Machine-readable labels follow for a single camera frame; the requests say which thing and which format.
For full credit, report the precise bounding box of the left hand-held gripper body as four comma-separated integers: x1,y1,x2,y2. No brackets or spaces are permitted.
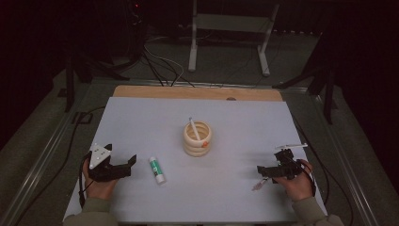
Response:
88,143,132,183

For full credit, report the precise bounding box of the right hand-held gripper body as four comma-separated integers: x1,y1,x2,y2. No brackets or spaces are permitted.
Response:
271,143,309,181

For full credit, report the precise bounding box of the green and white glue stick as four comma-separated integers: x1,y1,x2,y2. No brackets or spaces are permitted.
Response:
149,156,167,186

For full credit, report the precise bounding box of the cream ribbed pen holder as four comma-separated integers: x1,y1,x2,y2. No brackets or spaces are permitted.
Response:
183,121,213,158

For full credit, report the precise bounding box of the white pen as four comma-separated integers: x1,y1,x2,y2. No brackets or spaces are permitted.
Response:
188,117,201,141

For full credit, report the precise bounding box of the person's left hand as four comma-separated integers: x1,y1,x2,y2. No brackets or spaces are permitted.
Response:
82,158,119,202

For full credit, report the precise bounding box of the person's right hand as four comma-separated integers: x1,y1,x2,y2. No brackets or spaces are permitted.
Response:
272,160,315,202

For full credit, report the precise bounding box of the light grey table mat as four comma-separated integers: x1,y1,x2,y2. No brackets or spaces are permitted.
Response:
64,96,329,224

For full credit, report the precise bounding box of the black tripod stand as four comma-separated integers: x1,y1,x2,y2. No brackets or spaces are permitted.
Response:
272,31,339,125
64,46,130,113

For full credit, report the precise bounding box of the dark equipment with red light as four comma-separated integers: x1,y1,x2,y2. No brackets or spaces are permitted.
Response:
103,0,147,69

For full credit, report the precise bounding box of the white metal stand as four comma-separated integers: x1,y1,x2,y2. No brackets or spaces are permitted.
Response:
187,0,280,77

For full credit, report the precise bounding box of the left hand-held gripper cable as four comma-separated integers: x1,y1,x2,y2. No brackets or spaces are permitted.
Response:
78,153,95,209

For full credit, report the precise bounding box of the hand-held gripper cable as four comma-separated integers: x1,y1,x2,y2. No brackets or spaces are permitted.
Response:
78,153,95,209
293,119,354,226

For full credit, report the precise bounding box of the right hand-held gripper cable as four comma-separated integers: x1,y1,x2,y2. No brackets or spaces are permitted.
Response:
293,119,354,226

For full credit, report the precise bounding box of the long black floor cable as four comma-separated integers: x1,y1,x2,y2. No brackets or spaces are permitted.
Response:
15,105,106,226

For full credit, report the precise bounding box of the black floor bracket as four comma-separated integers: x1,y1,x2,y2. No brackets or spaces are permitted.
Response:
72,111,94,125

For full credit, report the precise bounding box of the metal floor rail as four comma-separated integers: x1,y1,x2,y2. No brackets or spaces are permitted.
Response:
0,78,92,226
310,93,381,226

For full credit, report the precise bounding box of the black floor cable bundle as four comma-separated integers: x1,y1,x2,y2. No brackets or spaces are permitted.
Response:
141,46,196,89

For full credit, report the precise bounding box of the white floor cable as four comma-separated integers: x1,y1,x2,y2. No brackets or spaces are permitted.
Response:
144,36,185,87

